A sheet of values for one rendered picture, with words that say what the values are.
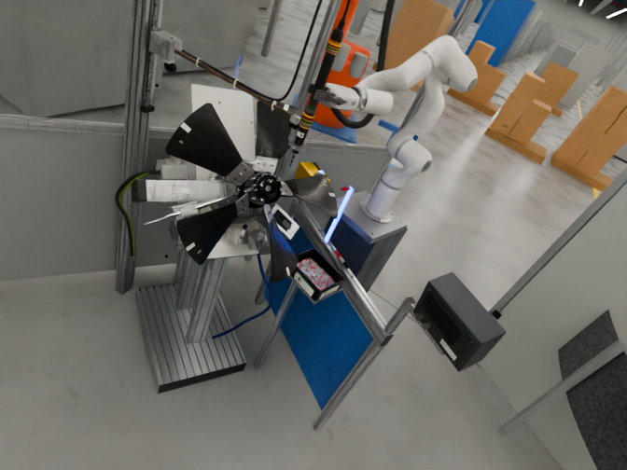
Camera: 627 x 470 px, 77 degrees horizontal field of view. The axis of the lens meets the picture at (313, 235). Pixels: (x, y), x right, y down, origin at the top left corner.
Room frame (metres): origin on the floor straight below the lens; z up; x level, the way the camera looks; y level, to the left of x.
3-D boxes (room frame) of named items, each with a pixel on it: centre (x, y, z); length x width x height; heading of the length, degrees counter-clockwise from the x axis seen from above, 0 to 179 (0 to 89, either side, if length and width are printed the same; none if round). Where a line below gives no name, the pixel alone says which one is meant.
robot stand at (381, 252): (1.84, -0.25, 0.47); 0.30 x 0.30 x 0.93; 58
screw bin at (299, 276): (1.32, -0.07, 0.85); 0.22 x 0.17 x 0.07; 58
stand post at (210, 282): (1.30, 0.36, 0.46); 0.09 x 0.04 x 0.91; 133
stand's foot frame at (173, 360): (1.37, 0.42, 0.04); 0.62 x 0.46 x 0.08; 43
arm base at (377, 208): (1.84, -0.25, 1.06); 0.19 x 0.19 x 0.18
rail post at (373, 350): (1.17, -0.44, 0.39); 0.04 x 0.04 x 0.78; 43
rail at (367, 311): (1.49, -0.15, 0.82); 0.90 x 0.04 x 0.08; 43
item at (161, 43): (1.44, 0.80, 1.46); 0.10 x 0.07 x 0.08; 78
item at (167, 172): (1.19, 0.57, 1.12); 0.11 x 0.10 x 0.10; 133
